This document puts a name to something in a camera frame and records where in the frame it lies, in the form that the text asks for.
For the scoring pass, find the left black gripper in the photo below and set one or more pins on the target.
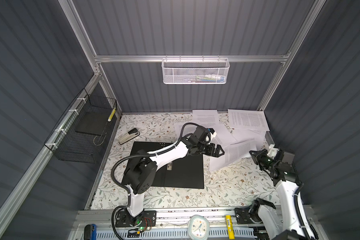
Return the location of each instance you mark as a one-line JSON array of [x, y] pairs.
[[210, 152]]

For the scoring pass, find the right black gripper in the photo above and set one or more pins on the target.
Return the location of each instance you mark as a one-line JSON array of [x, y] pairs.
[[259, 154]]

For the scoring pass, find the printed paper sheet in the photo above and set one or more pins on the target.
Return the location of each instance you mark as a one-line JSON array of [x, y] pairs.
[[248, 120], [206, 117], [180, 129], [233, 153], [225, 137]]

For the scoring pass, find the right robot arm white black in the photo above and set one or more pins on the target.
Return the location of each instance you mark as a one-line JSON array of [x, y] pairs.
[[294, 224]]

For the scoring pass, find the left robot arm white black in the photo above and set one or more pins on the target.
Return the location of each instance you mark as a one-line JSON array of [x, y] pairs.
[[136, 173]]

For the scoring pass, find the printed paper sheet under folder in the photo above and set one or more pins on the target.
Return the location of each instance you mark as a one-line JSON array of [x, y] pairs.
[[180, 129]]

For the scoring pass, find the yellow glue stick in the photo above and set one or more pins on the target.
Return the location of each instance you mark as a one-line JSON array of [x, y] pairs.
[[230, 229]]

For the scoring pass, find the white round clock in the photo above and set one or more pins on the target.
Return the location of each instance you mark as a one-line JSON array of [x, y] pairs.
[[198, 228]]

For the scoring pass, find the black grey stapler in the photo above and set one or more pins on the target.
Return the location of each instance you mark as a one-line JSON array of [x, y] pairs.
[[133, 133]]

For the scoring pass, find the yellow marker in black basket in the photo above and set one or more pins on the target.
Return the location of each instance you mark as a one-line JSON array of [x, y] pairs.
[[111, 115]]

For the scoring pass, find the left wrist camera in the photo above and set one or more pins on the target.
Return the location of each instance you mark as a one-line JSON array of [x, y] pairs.
[[211, 133]]

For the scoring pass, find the white wire mesh basket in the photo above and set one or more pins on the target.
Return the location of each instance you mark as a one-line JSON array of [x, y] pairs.
[[195, 71]]

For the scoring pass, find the black wire mesh basket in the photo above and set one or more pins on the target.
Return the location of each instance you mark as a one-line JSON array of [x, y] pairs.
[[83, 134]]

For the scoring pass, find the blue black tool handle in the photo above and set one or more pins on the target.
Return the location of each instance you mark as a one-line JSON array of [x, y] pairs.
[[90, 232]]

